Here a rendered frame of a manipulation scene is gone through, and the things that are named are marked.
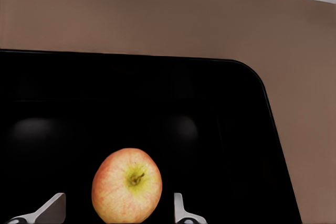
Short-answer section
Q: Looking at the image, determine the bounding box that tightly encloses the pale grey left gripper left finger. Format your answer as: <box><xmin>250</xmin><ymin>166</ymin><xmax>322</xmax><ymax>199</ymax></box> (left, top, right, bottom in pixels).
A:
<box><xmin>3</xmin><ymin>193</ymin><xmax>66</xmax><ymax>224</ymax></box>

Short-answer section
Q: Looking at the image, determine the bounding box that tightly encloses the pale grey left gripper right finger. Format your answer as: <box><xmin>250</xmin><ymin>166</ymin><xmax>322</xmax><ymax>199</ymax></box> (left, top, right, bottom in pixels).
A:
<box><xmin>173</xmin><ymin>193</ymin><xmax>208</xmax><ymax>224</ymax></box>

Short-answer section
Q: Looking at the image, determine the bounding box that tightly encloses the red yellow apple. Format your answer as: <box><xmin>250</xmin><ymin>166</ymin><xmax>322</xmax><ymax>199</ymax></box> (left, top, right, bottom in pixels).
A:
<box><xmin>91</xmin><ymin>148</ymin><xmax>163</xmax><ymax>224</ymax></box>

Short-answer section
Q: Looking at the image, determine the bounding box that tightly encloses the black tray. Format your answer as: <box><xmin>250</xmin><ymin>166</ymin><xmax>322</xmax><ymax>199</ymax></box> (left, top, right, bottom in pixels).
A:
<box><xmin>0</xmin><ymin>49</ymin><xmax>303</xmax><ymax>224</ymax></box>

